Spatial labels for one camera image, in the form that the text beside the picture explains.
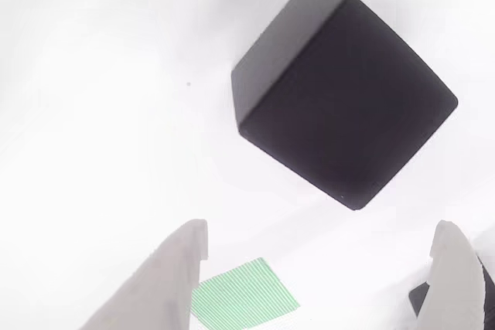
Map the green striped square marker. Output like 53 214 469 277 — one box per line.
190 257 302 327

